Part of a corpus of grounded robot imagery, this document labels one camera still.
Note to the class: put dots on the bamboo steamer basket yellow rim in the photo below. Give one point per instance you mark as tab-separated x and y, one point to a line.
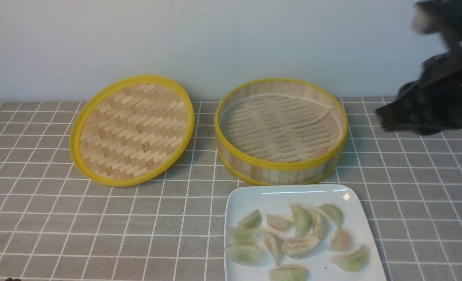
260	172

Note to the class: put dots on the pale translucent dumpling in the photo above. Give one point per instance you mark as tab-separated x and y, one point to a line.
319	224

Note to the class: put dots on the tall green dumpling centre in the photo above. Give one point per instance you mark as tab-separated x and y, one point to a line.
302	220

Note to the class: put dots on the pink dumpling top middle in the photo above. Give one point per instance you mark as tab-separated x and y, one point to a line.
278	223

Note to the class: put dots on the woven bamboo steamer lid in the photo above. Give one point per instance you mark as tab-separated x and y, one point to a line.
132	131

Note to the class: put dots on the green dumpling bottom edge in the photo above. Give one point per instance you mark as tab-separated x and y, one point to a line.
288	274

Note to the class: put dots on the green dumpling upper right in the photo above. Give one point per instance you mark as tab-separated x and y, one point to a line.
334	213

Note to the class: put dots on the grey checked tablecloth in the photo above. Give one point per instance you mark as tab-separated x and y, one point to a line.
55	224

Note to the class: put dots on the green dumpling lower left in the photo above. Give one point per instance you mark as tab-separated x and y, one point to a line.
244	254

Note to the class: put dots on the green dumpling lower right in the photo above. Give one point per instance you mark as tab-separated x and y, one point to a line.
353	262

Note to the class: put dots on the green dumpling left middle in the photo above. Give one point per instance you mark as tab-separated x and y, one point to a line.
243	235

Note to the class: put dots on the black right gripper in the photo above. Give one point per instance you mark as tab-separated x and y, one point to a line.
433	103

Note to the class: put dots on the white rectangular plate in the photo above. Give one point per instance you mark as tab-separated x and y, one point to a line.
277	200

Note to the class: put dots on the pink dumpling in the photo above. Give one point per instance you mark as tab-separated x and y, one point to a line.
341	240
278	223

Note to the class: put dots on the narrow pale dumpling centre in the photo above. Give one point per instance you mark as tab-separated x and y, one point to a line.
274	245

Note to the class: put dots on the green dumpling top left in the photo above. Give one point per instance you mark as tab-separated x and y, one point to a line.
253	220

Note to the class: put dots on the pink dumpling right side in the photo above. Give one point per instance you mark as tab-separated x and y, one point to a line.
341	240

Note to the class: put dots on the white steamer liner cloth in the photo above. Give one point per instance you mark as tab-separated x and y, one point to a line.
280	128

